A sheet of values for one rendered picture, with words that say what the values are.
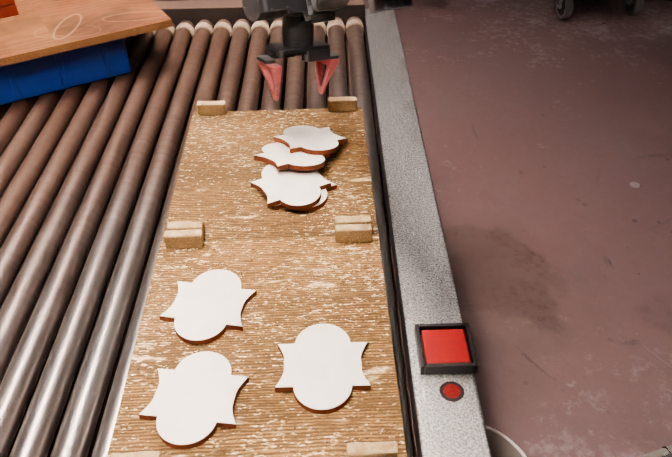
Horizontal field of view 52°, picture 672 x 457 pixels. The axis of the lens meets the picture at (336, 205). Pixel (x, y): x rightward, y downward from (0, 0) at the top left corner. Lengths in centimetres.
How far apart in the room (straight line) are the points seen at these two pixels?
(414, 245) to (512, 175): 183
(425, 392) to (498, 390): 120
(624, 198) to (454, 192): 66
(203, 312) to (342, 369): 22
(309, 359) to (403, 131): 63
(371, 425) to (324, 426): 6
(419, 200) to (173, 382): 54
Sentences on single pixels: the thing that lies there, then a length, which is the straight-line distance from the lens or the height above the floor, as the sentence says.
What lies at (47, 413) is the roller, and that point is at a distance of 99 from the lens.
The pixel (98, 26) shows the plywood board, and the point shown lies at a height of 104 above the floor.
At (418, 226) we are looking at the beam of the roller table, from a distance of 117.
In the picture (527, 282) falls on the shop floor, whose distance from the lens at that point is 245.
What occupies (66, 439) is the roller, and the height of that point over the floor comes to 92.
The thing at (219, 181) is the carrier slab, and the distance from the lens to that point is 126.
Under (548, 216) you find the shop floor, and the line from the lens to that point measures 275.
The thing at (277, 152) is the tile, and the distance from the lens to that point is 127.
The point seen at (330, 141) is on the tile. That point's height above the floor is 96.
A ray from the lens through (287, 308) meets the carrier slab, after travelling 100.
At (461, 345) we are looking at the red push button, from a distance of 97.
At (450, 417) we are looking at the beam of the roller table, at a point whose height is 92.
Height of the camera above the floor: 166
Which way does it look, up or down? 38 degrees down
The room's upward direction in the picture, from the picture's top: 1 degrees counter-clockwise
